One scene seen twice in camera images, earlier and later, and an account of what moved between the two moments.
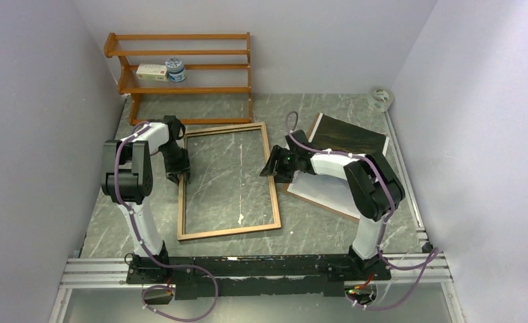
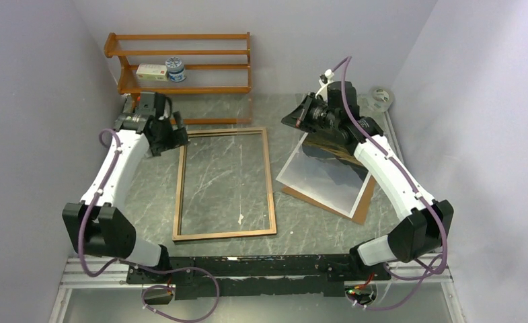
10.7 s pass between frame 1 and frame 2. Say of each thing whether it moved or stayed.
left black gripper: moved
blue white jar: stayed
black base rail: stayed
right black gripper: moved
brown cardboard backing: stayed
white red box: stayed
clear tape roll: stayed
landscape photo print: stayed
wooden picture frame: moved
